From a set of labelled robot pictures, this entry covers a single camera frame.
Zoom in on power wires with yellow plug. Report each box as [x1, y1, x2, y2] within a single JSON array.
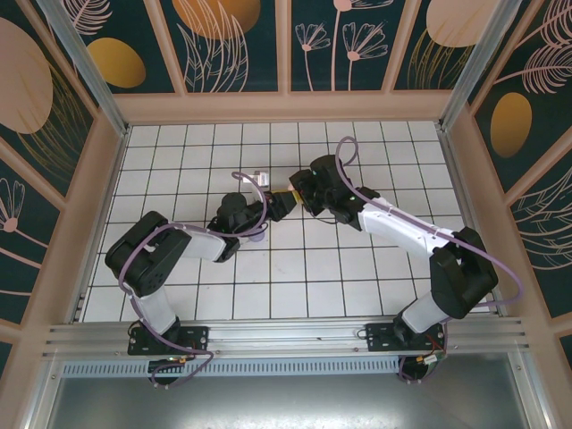
[[147, 343, 200, 374], [399, 341, 448, 381]]

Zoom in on grey slotted cable duct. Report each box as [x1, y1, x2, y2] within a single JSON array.
[[60, 359, 403, 376]]

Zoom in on aluminium corner post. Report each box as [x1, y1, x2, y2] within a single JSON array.
[[437, 0, 522, 130], [38, 0, 131, 138]]

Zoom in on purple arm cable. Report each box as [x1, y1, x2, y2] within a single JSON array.
[[335, 137, 525, 383], [118, 171, 269, 390]]

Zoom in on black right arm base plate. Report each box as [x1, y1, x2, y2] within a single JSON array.
[[365, 322, 448, 354]]

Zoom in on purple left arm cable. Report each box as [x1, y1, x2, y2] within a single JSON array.
[[118, 171, 269, 390]]

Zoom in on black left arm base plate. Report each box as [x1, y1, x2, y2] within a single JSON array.
[[128, 324, 211, 357]]

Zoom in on grey metal panel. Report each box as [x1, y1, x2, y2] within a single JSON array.
[[26, 350, 553, 429]]

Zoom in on aluminium mounting rail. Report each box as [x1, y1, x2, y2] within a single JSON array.
[[42, 316, 533, 358]]

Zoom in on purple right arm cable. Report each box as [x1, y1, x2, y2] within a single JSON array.
[[335, 137, 525, 383]]

